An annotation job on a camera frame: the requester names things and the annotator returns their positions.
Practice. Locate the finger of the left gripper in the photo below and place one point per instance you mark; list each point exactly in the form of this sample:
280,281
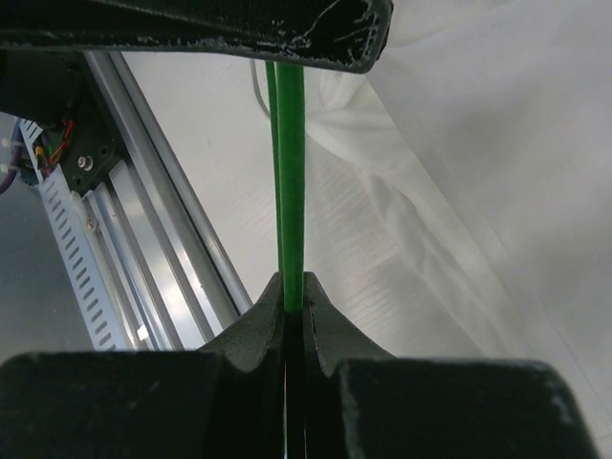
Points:
344,35

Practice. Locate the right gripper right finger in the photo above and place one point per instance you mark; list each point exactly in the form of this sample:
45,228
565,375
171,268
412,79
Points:
363,402

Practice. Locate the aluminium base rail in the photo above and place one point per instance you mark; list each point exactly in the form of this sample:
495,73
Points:
172,265

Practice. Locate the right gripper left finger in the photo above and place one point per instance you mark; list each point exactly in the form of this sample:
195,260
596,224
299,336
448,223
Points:
224,400

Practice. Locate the white tank top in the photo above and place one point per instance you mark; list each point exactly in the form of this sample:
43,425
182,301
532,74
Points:
507,104

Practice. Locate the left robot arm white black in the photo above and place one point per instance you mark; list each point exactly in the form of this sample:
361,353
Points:
42,86

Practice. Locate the white slotted cable duct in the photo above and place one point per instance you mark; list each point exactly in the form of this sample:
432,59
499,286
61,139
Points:
54,296

